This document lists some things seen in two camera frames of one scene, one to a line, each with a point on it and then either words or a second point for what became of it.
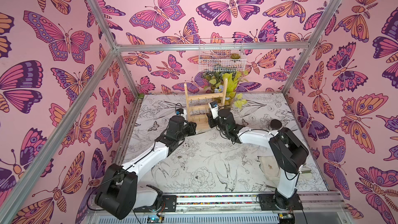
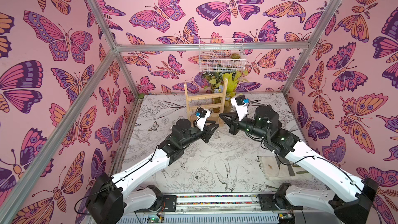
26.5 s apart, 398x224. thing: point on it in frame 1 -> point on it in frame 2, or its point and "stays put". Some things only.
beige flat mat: x=271 y=169 stays put
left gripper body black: x=188 y=130 -> x=204 y=135
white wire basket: x=222 y=60 stays put
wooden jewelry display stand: x=198 y=105 stays put
